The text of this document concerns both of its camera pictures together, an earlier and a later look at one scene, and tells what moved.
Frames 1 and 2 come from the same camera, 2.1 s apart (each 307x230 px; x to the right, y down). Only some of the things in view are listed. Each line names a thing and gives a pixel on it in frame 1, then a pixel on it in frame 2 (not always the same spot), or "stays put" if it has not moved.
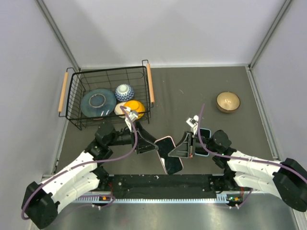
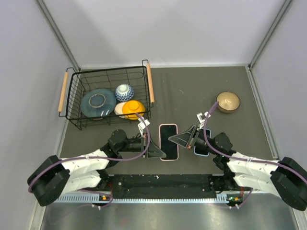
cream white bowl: (118, 110) stays put
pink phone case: (171, 165) to (170, 148)
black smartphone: (172, 164) to (168, 147)
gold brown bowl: (228, 102) stays put
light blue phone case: (200, 149) stays put
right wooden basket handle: (151, 97) stays put
